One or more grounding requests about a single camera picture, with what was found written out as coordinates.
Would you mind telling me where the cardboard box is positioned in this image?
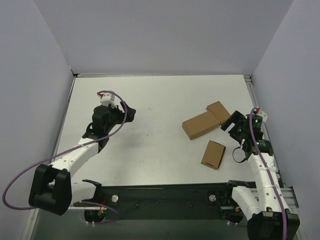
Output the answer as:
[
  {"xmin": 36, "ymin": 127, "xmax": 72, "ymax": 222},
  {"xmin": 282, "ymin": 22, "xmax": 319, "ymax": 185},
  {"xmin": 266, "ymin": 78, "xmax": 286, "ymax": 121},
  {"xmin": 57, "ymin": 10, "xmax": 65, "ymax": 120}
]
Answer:
[
  {"xmin": 206, "ymin": 101, "xmax": 231, "ymax": 124},
  {"xmin": 182, "ymin": 111, "xmax": 220, "ymax": 140},
  {"xmin": 200, "ymin": 140, "xmax": 226, "ymax": 170}
]

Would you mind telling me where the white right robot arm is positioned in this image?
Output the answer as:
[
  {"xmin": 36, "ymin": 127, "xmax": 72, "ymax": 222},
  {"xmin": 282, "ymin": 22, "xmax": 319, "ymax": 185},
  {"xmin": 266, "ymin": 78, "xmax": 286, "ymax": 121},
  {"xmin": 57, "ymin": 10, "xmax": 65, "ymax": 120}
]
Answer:
[{"xmin": 221, "ymin": 107, "xmax": 300, "ymax": 240}]

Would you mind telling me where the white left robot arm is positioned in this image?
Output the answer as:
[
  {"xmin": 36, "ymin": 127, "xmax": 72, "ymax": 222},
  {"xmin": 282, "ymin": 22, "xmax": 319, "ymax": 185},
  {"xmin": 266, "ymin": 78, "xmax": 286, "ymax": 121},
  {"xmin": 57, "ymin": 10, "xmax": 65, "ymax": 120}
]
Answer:
[{"xmin": 28, "ymin": 101, "xmax": 137, "ymax": 216}]

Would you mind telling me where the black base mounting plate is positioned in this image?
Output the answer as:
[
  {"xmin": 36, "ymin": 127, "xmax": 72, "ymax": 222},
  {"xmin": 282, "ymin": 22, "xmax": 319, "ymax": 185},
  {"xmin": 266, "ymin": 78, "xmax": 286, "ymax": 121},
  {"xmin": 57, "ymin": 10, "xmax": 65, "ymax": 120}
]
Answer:
[{"xmin": 72, "ymin": 183, "xmax": 255, "ymax": 222}]

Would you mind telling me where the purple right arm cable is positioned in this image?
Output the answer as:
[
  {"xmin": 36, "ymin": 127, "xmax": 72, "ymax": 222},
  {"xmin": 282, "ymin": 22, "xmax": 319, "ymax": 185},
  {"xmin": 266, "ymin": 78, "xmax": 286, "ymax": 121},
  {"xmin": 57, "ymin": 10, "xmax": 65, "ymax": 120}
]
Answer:
[{"xmin": 224, "ymin": 106, "xmax": 291, "ymax": 240}]

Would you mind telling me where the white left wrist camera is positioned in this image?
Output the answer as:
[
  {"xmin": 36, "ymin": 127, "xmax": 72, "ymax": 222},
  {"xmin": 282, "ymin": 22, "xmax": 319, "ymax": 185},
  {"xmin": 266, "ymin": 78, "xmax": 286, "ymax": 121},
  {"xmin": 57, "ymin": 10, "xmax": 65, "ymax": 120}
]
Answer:
[{"xmin": 97, "ymin": 92, "xmax": 117, "ymax": 109}]

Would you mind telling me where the aluminium front rail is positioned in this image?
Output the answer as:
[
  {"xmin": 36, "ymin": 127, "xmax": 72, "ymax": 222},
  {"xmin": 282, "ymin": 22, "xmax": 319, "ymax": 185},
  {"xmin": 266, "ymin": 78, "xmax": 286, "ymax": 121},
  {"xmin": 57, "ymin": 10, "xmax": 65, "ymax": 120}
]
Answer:
[{"xmin": 219, "ymin": 187, "xmax": 300, "ymax": 211}]

